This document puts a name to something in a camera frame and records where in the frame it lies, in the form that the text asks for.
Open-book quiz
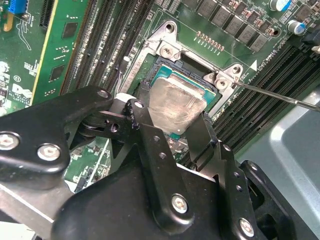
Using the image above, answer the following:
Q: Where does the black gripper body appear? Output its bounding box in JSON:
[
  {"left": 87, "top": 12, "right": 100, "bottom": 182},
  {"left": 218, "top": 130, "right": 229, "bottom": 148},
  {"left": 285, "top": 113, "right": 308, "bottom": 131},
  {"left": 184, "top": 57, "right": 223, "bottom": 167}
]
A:
[{"left": 51, "top": 157, "right": 236, "bottom": 240}]

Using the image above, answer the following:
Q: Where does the silver green CPU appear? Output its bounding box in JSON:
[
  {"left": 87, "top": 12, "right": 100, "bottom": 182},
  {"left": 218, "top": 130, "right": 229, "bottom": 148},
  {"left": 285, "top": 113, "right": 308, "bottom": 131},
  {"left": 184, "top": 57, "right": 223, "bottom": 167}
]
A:
[{"left": 146, "top": 63, "right": 218, "bottom": 141}]

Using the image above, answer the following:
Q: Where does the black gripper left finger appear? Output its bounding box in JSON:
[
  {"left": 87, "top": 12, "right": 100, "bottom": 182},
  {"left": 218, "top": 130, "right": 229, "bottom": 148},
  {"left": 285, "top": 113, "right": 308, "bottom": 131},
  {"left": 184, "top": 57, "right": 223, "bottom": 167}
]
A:
[{"left": 0, "top": 79, "right": 197, "bottom": 235}]

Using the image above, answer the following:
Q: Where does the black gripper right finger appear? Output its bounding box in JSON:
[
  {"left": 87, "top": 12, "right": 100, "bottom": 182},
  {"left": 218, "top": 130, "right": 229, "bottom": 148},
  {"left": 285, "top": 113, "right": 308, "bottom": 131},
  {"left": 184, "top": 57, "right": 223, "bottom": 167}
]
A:
[{"left": 186, "top": 112, "right": 313, "bottom": 240}]

